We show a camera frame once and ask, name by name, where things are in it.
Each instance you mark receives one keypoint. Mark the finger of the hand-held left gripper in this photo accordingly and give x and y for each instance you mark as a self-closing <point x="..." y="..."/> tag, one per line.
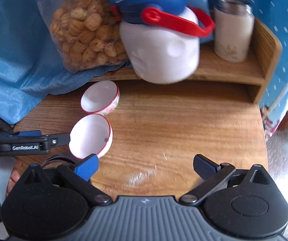
<point x="58" y="140"/>
<point x="27" y="133"/>

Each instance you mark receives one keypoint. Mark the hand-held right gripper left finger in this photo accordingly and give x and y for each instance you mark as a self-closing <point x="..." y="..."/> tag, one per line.
<point x="87" y="166"/>

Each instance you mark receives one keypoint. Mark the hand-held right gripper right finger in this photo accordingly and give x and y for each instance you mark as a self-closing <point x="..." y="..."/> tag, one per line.
<point x="204" y="166"/>

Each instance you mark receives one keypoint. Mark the white ceramic bowl red rim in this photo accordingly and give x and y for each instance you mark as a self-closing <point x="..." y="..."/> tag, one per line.
<point x="90" y="135"/>
<point x="98" y="96"/>

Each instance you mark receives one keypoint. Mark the person's left hand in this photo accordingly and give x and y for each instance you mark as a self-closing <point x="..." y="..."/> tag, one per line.
<point x="15" y="175"/>

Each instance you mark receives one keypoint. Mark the light blue cloth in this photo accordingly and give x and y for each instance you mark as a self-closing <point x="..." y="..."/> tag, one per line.
<point x="16" y="55"/>

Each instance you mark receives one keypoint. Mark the wooden desk shelf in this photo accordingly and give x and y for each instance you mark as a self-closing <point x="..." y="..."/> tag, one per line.
<point x="234" y="72"/>

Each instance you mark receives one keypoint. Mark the clear bag of snacks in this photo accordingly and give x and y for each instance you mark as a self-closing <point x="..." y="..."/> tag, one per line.
<point x="83" y="35"/>

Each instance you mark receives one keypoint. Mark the white jug blue lid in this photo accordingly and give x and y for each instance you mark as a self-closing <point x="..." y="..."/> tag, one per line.
<point x="164" y="52"/>

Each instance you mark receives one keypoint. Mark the cream thermos flask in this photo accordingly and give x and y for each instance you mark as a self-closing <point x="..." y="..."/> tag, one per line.
<point x="231" y="35"/>

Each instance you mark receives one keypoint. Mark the blue dotted cloth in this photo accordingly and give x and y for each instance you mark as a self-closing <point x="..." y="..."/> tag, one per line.
<point x="281" y="30"/>

